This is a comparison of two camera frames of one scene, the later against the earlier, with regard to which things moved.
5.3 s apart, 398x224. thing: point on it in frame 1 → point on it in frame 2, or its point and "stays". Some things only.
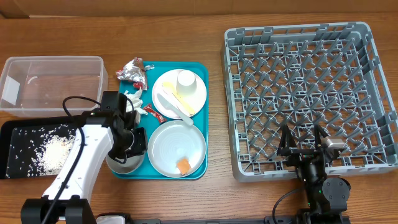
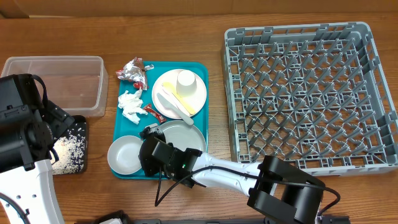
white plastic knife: [168, 106] stays
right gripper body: [300, 156] → [150, 168]
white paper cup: [186, 82] stays
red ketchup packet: [158, 116] stays
